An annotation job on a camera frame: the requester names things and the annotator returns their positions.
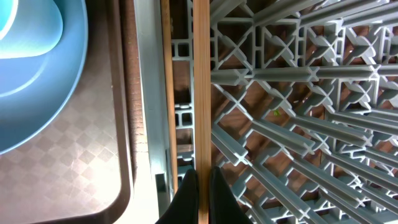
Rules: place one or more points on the brown serving tray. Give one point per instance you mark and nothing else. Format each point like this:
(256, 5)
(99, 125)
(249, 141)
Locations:
(78, 169)

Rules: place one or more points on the dark blue plate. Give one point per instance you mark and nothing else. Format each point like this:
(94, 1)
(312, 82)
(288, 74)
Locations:
(35, 89)

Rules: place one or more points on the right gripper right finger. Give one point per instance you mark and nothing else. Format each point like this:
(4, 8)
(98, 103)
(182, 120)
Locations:
(223, 207)

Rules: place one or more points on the light blue cup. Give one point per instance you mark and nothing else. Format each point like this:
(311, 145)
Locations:
(29, 27)

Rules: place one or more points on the wooden chopstick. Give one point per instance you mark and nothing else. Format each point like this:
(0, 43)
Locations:
(169, 87)
(202, 103)

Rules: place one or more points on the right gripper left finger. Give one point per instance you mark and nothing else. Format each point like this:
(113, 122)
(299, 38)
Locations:
(184, 207)

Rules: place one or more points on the grey dishwasher rack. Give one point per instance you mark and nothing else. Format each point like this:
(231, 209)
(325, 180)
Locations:
(303, 105)

